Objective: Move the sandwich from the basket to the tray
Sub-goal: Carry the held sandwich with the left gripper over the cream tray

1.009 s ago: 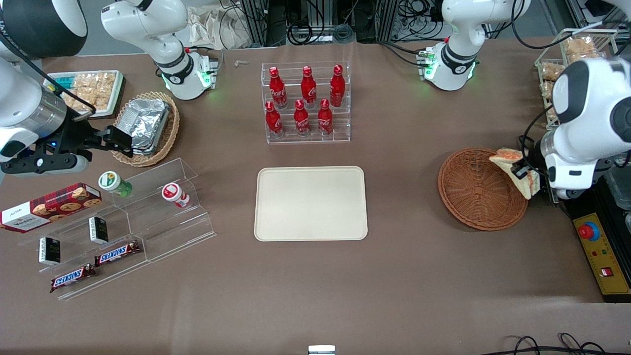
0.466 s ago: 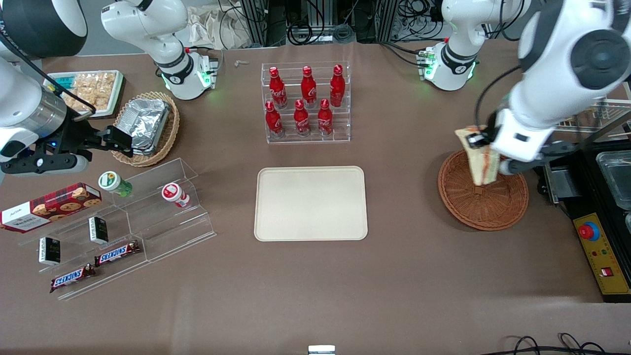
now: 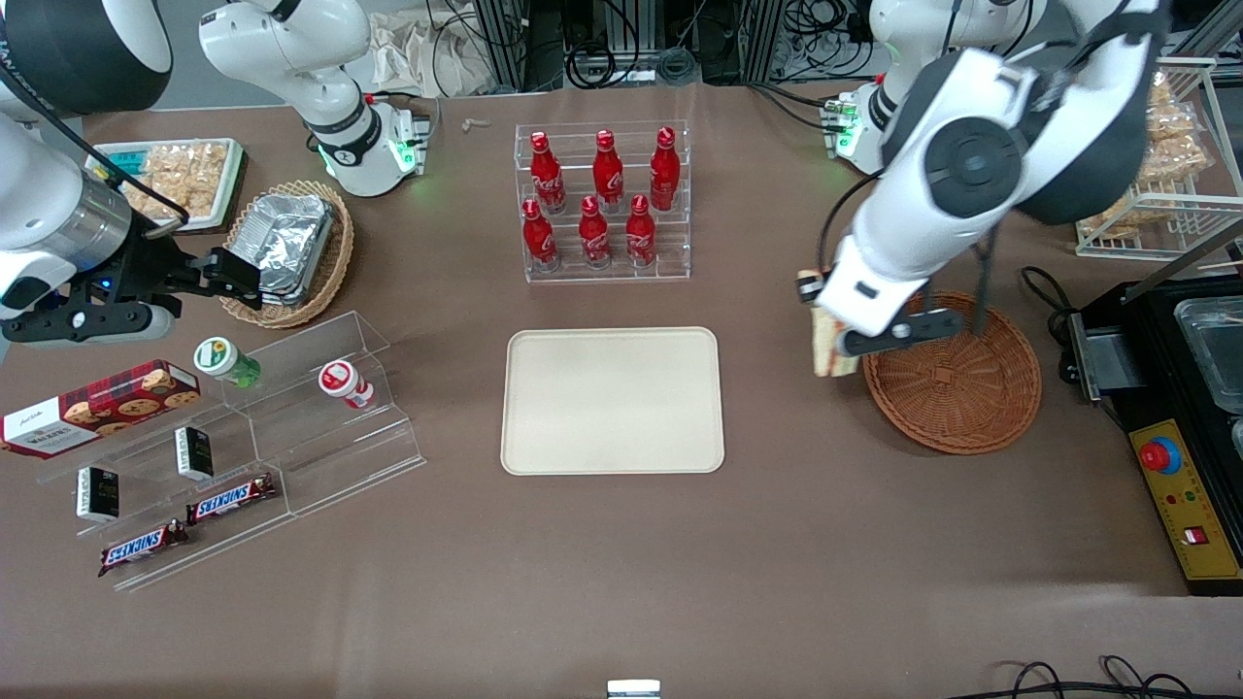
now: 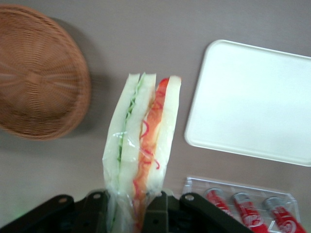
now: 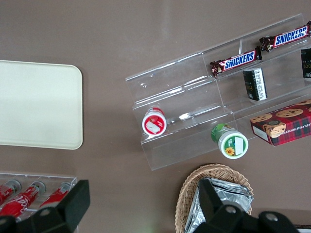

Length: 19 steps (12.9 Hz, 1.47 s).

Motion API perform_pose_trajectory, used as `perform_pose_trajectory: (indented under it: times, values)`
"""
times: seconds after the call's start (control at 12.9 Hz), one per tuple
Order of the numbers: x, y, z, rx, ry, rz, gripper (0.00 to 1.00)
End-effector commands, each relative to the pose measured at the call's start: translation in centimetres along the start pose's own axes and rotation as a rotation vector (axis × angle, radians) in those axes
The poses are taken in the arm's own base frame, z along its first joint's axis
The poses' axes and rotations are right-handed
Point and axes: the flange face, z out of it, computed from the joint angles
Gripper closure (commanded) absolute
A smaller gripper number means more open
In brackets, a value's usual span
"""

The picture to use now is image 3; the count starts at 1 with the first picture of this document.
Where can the snickers chocolate bar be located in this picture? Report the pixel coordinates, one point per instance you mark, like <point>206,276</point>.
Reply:
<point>141,547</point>
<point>231,499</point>

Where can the red cola bottle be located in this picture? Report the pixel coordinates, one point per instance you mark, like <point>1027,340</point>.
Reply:
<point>594,236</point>
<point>664,173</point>
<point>608,173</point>
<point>640,235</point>
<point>538,241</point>
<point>547,177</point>

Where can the clear acrylic bottle rack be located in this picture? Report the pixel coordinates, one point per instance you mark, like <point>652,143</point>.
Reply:
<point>670,248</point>

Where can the small black white box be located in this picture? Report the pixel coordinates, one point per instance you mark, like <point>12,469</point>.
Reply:
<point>194,453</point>
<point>98,493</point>

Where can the right wrist camera mount bar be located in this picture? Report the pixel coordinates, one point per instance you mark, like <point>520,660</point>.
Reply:
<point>87,325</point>

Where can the white snack tray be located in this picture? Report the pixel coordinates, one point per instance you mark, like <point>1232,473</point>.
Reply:
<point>231,184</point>

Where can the red capped small bottle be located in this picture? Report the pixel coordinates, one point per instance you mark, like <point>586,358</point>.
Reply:
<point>345,383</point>

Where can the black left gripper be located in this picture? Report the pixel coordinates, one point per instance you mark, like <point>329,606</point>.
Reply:
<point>808,296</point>

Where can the large bagged fried snacks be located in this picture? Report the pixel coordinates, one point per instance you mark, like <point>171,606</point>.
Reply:
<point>1175,136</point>

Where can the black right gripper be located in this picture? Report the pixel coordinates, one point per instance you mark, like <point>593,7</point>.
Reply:
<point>152,264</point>

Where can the small clear plastic clip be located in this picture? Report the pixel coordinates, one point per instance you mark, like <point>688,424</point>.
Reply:
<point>476,124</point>

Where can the left wrist camera mount bar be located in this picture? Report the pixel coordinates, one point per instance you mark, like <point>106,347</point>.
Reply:
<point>898,332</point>

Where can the round brown wicker basket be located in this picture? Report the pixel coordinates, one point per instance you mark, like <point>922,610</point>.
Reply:
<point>957,398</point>

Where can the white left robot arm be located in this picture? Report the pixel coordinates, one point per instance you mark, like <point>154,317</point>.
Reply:
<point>971,165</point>

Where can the green capped small bottle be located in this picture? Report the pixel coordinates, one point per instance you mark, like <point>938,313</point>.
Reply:
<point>225,361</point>

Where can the aluminium frame post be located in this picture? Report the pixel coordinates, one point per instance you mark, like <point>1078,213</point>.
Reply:
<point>510,44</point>

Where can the red plaid cookie box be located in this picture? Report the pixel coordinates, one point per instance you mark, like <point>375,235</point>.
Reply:
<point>97,408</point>

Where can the cream rectangular plastic tray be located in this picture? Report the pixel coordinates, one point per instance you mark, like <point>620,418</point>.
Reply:
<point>612,400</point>

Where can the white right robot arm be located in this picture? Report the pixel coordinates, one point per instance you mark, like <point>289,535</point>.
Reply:
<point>291,58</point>

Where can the clear pack fried snacks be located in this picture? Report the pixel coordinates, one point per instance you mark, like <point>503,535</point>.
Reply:
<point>189,165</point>
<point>165,202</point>

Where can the triangular sandwich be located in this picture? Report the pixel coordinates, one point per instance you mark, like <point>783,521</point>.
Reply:
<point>830,349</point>

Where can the red emergency stop button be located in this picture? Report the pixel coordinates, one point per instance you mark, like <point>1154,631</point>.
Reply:
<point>1160,456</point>

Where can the oval light wicker basket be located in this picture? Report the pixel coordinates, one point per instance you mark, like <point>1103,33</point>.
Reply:
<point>335,262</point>

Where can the wrist camera mount bar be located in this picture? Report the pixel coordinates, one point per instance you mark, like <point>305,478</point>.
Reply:
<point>898,332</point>
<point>87,325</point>

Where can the crumpled beige paper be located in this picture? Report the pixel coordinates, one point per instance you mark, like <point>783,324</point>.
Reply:
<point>427,53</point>

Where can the black machine with yellow panel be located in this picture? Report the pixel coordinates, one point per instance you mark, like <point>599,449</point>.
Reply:
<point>1185,505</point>

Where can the aluminium foil container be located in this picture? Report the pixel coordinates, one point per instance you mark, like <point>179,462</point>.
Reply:
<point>286,238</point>

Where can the clear acrylic stepped shelf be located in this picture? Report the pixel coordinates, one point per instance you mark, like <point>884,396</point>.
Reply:
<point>330,456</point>

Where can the small white metal bracket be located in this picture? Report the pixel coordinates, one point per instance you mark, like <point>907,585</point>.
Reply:
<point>633,689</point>

